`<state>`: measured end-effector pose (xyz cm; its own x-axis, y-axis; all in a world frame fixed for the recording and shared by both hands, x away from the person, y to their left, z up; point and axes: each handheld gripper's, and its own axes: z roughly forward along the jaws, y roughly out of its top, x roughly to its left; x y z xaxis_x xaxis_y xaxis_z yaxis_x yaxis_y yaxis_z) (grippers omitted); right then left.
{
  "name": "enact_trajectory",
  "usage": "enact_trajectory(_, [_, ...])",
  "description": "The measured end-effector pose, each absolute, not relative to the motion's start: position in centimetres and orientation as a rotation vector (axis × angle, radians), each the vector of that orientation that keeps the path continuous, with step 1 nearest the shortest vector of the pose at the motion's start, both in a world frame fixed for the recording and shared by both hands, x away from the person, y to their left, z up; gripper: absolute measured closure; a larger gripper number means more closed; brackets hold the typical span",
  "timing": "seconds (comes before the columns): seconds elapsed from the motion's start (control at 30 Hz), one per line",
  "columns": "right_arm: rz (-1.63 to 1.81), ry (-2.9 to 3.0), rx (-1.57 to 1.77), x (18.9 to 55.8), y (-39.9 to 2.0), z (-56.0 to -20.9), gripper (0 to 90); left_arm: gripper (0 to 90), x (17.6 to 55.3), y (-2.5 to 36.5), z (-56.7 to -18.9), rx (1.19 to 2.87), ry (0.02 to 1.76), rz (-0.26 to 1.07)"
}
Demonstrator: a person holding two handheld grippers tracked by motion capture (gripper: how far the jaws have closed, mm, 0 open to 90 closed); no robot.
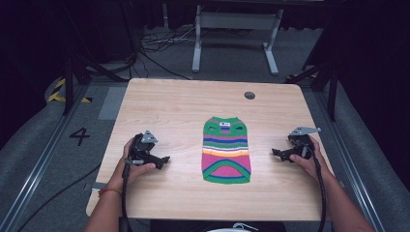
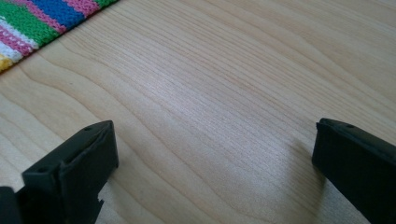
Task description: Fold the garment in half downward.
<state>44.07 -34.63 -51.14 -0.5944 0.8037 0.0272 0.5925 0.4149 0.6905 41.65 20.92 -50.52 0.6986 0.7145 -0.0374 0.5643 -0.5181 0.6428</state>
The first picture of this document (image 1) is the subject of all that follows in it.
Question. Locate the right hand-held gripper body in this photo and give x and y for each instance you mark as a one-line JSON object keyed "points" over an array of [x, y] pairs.
{"points": [[301, 145]]}

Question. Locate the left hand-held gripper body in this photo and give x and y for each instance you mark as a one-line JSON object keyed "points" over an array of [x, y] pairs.
{"points": [[139, 149]]}

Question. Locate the striped knitted pet sweater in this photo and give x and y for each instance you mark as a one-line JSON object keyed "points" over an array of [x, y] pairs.
{"points": [[225, 154]]}

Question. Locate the person's right hand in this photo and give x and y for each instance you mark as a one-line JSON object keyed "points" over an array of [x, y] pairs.
{"points": [[314, 166]]}

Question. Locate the person's left hand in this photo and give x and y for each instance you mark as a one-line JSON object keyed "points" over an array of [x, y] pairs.
{"points": [[130, 172]]}

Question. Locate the black metal stand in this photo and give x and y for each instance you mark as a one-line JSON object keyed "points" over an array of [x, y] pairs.
{"points": [[332, 96], [68, 90]]}

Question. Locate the grey round table grommet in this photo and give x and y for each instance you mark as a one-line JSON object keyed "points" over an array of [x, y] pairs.
{"points": [[249, 95]]}

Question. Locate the person's dark clothing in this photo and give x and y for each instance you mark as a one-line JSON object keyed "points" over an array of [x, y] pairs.
{"points": [[180, 227]]}

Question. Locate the grey metal table bracket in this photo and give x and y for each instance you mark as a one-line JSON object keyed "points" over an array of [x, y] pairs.
{"points": [[98, 186]]}

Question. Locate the metal floor rail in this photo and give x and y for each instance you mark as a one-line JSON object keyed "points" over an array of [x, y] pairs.
{"points": [[354, 167], [32, 180]]}

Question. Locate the grey metal desk frame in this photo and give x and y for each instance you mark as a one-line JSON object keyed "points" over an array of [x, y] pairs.
{"points": [[238, 21]]}

